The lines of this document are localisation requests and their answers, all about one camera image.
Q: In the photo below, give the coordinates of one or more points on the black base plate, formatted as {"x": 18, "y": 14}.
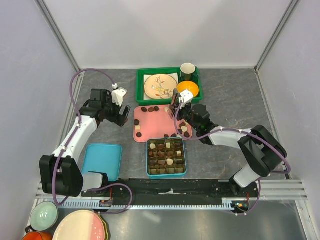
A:
{"x": 217, "y": 189}

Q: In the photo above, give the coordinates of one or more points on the pink white plate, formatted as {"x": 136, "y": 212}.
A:
{"x": 81, "y": 225}

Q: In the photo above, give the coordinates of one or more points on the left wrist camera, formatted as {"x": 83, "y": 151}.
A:
{"x": 118, "y": 96}

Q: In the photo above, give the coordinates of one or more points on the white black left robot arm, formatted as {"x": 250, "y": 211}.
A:
{"x": 59, "y": 171}

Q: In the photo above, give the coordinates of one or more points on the green plastic crate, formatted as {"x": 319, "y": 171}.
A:
{"x": 140, "y": 97}

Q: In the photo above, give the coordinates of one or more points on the pink chocolate tray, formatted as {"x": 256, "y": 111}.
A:
{"x": 153, "y": 124}

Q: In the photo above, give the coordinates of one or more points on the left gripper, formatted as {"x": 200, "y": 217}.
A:
{"x": 118, "y": 118}

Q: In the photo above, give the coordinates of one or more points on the slotted cable duct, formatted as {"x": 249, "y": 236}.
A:
{"x": 95, "y": 204}

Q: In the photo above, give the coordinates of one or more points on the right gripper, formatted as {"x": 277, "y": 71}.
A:
{"x": 184, "y": 107}

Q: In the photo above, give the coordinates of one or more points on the yellow bowl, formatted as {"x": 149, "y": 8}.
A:
{"x": 190, "y": 86}

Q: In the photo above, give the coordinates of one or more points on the brown plastic chocolate insert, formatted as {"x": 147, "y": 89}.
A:
{"x": 166, "y": 162}

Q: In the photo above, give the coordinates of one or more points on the orange red mug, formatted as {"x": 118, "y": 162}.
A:
{"x": 31, "y": 234}

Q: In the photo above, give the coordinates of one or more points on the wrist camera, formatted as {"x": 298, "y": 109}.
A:
{"x": 118, "y": 96}
{"x": 185, "y": 97}

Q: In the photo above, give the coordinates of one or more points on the blue tin lid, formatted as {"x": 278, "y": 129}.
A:
{"x": 103, "y": 158}

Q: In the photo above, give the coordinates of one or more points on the blue chocolate tin box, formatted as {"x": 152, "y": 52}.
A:
{"x": 166, "y": 160}

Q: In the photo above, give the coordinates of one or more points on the aluminium frame rail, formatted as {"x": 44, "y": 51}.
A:
{"x": 57, "y": 33}

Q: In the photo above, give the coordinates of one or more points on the decorated ceramic plate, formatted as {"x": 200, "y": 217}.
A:
{"x": 159, "y": 86}

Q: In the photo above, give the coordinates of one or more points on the metal tongs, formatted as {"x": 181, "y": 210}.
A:
{"x": 173, "y": 105}

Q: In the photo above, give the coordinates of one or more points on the green mug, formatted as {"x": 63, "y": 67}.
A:
{"x": 188, "y": 72}

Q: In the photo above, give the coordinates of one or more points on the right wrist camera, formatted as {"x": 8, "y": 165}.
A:
{"x": 185, "y": 97}

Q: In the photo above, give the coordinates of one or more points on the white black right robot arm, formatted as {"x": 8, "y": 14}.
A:
{"x": 263, "y": 153}

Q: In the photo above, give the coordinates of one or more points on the pale green bowl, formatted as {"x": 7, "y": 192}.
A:
{"x": 44, "y": 216}

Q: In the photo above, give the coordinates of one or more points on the white oval chocolate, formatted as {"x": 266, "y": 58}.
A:
{"x": 152, "y": 146}

